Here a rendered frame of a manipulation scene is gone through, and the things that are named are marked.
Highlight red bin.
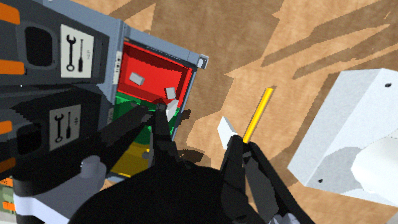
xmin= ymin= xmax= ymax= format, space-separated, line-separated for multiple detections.
xmin=117 ymin=41 xmax=191 ymax=107

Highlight green open bin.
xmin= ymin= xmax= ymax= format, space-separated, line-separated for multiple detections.
xmin=112 ymin=91 xmax=178 ymax=145

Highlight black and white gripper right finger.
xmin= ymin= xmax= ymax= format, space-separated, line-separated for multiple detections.
xmin=214 ymin=117 xmax=315 ymax=224

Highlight grey shelf rack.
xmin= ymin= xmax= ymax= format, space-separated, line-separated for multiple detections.
xmin=33 ymin=0 xmax=208 ymax=141

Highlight yellow bar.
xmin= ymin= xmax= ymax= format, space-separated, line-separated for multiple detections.
xmin=243 ymin=88 xmax=272 ymax=143

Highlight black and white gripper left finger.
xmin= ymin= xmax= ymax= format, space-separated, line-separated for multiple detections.
xmin=11 ymin=99 xmax=189 ymax=224

